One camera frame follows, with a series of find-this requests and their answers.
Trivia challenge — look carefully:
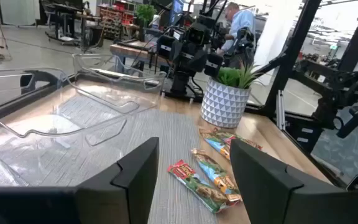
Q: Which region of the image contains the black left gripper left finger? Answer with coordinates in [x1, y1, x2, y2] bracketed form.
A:
[75, 136, 160, 224]

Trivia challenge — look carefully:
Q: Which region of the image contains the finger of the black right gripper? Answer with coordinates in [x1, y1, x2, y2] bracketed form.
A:
[156, 34, 177, 60]
[203, 52, 224, 78]

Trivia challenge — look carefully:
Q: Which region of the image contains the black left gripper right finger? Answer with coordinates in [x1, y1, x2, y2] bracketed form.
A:
[230, 138, 358, 224]

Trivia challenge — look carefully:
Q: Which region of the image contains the orange label granola bar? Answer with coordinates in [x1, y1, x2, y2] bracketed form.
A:
[191, 148, 242, 203]
[198, 126, 231, 161]

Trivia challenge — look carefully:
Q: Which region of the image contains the red chocolate chip granola bar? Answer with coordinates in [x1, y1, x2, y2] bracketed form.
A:
[212, 128, 264, 152]
[167, 159, 231, 215]

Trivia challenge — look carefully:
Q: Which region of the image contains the wooden workbench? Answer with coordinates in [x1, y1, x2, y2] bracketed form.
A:
[109, 40, 167, 72]

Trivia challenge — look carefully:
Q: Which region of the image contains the succulent in white geometric pot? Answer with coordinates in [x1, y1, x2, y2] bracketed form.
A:
[200, 60, 262, 129]

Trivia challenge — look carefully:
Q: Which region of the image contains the green background plant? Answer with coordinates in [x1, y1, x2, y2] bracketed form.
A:
[134, 3, 157, 26]

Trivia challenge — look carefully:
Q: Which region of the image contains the person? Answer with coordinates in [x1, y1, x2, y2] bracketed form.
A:
[215, 1, 257, 69]

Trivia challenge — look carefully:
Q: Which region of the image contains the red parts storage rack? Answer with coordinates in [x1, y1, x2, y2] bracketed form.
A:
[98, 1, 136, 40]

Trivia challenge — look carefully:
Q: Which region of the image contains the grey woven placemat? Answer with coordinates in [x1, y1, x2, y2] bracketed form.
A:
[0, 93, 220, 224]

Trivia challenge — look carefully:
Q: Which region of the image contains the clear plastic bin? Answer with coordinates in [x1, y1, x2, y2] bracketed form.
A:
[72, 53, 167, 114]
[0, 67, 141, 187]

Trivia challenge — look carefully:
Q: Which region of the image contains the black desk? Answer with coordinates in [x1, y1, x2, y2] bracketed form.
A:
[40, 0, 102, 47]

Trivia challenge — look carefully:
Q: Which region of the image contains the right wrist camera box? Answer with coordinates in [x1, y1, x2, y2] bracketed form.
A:
[186, 22, 211, 44]

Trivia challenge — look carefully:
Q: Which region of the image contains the silver aluminium bracket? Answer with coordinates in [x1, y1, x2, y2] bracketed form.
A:
[275, 90, 287, 130]

